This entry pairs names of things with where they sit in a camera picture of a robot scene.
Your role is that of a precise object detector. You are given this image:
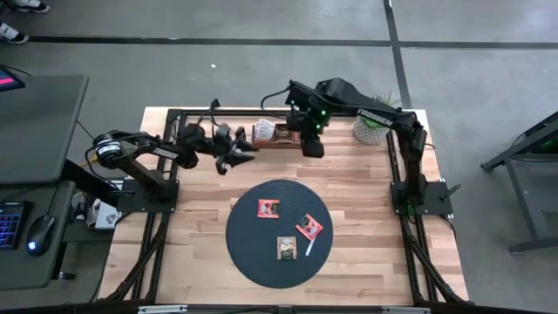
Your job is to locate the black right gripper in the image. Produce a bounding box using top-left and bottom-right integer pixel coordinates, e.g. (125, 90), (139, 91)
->
(286, 106), (327, 159)

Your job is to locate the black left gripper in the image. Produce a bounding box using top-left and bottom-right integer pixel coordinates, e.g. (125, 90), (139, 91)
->
(208, 123), (259, 175)

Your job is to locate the white orange tea sachet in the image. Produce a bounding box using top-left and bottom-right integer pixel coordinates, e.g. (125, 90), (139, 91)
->
(253, 118), (276, 143)

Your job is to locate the tan vanilla tea packet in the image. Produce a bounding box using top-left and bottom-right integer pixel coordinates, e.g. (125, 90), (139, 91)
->
(273, 124), (301, 144)
(276, 235), (298, 262)

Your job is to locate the orange peach tea packet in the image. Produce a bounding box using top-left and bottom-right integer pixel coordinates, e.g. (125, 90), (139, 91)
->
(295, 213), (324, 242)
(256, 198), (281, 220)

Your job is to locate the brown wooden compartment tray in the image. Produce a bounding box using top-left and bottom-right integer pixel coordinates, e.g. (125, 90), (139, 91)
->
(251, 123), (306, 150)

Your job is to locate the succulent in white patterned pot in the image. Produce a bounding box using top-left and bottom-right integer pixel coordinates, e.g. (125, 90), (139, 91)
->
(351, 91), (400, 146)

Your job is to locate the round navy woven placemat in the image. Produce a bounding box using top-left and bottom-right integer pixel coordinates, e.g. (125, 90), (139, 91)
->
(225, 178), (335, 290)

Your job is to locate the white printed box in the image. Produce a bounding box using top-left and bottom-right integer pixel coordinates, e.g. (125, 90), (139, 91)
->
(85, 198), (122, 231)

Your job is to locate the large grey desk top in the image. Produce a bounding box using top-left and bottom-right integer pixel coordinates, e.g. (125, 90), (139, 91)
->
(0, 73), (91, 187)

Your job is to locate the black computer mouse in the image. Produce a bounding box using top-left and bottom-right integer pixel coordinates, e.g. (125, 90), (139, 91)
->
(25, 215), (57, 257)

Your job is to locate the black metal cart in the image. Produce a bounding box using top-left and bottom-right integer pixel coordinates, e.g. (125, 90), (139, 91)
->
(480, 111), (558, 255)

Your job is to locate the black backlit keyboard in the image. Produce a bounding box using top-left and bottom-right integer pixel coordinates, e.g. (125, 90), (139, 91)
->
(0, 200), (26, 251)

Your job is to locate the tablet with pink screen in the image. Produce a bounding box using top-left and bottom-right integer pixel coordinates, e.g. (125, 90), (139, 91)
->
(0, 65), (26, 93)

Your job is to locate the grey keyboard shelf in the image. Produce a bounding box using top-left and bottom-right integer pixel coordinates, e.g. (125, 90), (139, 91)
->
(0, 180), (78, 291)

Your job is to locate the person's foot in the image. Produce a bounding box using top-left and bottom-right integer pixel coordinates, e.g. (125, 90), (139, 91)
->
(0, 20), (31, 45)
(10, 0), (51, 14)

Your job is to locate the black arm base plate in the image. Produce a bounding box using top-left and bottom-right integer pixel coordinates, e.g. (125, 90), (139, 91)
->
(116, 177), (180, 215)
(389, 180), (454, 216)

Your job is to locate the silver metal bracket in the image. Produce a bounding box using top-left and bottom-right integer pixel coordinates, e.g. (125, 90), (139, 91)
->
(381, 306), (432, 314)
(137, 304), (189, 314)

